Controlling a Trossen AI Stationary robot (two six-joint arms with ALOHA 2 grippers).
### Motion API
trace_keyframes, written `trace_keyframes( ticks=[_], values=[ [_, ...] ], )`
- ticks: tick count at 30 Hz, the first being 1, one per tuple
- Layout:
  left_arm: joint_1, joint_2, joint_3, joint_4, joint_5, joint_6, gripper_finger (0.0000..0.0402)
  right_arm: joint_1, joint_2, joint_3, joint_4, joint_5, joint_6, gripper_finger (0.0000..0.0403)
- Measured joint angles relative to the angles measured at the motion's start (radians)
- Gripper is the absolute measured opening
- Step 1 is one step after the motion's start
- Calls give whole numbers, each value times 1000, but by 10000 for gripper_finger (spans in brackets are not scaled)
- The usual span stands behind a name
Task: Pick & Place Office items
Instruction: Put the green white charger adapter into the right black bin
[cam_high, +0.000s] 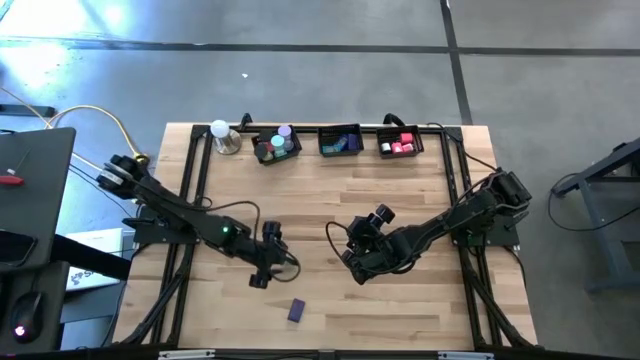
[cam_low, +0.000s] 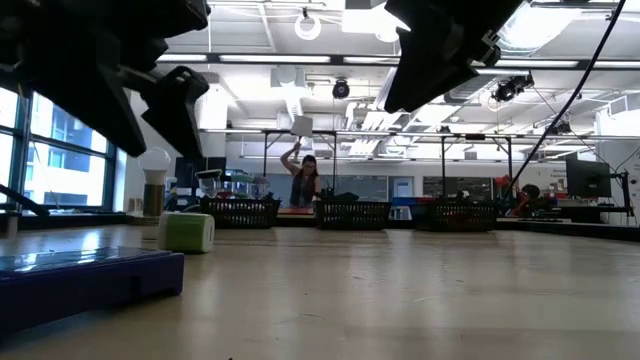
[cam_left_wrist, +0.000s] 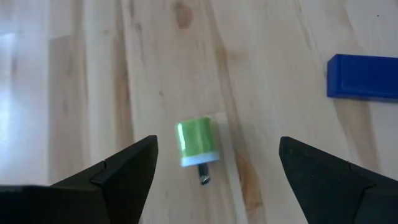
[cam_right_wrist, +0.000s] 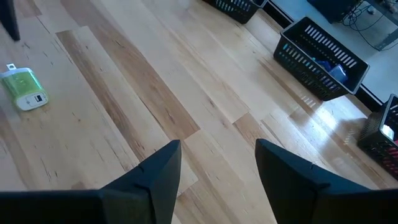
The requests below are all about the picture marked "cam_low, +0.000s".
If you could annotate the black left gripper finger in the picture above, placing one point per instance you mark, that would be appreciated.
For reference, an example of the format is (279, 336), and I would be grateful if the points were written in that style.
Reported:
(90, 105)
(175, 110)

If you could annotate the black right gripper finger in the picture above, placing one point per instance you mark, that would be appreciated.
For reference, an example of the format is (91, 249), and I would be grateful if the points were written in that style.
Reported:
(435, 70)

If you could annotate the teal sand hourglass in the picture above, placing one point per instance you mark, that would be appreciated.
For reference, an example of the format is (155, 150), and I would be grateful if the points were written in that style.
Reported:
(242, 178)

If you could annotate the green and white wall charger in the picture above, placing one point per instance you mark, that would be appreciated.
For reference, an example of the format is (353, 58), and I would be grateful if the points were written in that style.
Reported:
(185, 233)

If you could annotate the white globe brass lamp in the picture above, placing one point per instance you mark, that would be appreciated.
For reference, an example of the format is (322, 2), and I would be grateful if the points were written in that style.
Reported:
(154, 160)

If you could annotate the dark display screen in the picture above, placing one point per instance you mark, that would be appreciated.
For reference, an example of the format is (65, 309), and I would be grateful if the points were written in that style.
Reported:
(200, 165)

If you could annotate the large window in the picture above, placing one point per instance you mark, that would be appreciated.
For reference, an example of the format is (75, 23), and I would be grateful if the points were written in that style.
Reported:
(75, 175)

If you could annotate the black ceiling spotlight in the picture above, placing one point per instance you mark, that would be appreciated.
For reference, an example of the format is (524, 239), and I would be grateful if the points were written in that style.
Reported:
(341, 89)
(512, 86)

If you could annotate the overhead light bar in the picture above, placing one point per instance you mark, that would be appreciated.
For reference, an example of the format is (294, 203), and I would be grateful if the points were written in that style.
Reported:
(275, 58)

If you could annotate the black slotted plastic basket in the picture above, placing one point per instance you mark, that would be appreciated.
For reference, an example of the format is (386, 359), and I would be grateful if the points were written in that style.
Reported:
(240, 215)
(457, 216)
(352, 216)

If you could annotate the red desk lamp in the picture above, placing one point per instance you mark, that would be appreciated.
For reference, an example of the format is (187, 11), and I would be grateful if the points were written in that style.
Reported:
(502, 180)

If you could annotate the person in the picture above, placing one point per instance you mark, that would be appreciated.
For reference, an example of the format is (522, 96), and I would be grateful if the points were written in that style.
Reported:
(305, 187)

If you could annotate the indigo rectangular plastic case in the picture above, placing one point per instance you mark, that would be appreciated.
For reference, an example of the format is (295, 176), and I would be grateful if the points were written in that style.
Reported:
(90, 290)

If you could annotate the black computer monitor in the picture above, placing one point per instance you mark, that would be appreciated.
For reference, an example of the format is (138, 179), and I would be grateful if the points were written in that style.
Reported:
(589, 178)

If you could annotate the black metal stand frame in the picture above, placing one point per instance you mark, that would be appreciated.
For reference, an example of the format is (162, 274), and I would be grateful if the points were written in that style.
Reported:
(443, 170)

